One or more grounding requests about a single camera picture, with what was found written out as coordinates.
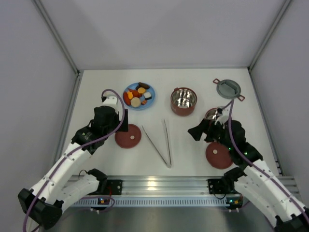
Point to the pink lunch container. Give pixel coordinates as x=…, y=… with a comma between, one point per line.
x=212, y=114

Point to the orange carrot food piece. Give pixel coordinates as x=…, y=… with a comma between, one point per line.
x=133, y=93

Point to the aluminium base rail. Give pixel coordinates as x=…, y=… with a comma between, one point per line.
x=165, y=191

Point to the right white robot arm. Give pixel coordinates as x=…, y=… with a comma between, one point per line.
x=253, y=178

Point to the dark red lid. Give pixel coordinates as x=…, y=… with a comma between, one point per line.
x=128, y=139
x=218, y=156

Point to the blue plate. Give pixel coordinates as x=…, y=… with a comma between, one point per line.
x=149, y=102

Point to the orange round food slice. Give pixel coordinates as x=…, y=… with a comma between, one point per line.
x=141, y=90

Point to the left dark red lid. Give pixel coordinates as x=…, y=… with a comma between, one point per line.
x=128, y=139

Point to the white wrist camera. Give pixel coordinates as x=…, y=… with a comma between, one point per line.
x=221, y=115
x=110, y=101

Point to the beige round food slice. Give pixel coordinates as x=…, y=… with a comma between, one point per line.
x=135, y=102

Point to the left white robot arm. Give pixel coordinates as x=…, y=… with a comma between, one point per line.
x=46, y=201

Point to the dark brown food piece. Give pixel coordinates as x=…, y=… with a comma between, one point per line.
x=143, y=85

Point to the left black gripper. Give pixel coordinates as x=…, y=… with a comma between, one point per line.
x=122, y=120

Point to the metal tongs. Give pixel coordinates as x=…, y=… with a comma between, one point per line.
x=168, y=163

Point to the dark red lunch container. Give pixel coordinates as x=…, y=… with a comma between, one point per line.
x=183, y=101

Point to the red sausage food piece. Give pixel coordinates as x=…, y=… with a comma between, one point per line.
x=126, y=99

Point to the grey top lid with clasps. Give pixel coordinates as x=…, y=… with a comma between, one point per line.
x=228, y=89

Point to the right dark red lid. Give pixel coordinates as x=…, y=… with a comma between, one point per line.
x=218, y=156

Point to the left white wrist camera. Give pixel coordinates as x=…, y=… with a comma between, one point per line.
x=110, y=101

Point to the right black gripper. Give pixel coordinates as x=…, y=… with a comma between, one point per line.
x=205, y=130

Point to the black white sushi piece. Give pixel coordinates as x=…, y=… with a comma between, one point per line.
x=147, y=96

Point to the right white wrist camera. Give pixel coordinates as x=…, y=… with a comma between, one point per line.
x=221, y=115

